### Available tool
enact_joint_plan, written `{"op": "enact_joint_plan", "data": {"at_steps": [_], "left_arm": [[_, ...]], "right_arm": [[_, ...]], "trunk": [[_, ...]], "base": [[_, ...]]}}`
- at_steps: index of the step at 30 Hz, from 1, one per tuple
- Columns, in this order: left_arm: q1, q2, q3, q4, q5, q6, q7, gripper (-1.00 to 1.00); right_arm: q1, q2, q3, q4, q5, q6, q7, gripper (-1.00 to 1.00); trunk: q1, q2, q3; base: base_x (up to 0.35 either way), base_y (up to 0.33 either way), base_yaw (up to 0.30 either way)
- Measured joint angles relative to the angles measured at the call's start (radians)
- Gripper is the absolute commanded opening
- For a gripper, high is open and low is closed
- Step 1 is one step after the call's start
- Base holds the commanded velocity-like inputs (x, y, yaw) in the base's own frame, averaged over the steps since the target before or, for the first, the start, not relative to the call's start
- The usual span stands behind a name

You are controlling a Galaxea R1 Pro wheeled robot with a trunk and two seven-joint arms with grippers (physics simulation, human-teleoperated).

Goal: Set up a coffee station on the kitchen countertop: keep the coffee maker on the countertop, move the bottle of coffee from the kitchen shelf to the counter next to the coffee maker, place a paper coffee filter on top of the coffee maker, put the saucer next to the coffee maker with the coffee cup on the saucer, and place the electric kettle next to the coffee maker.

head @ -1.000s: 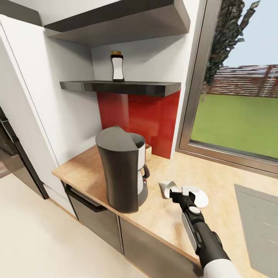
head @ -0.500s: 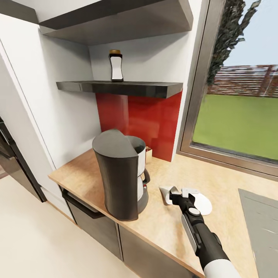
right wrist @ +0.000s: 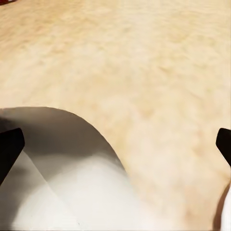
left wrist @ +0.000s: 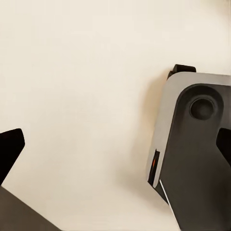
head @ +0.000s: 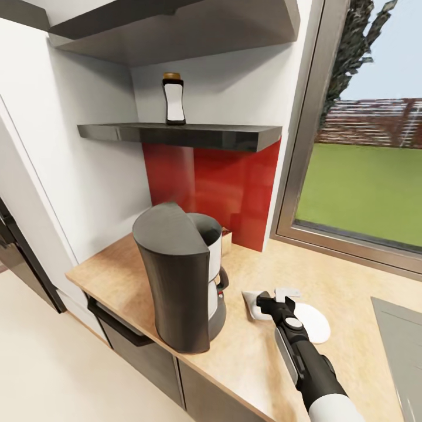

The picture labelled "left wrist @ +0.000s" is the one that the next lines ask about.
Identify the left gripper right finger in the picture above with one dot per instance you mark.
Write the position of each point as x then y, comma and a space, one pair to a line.
223, 143

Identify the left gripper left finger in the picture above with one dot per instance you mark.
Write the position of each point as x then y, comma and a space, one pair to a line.
12, 143

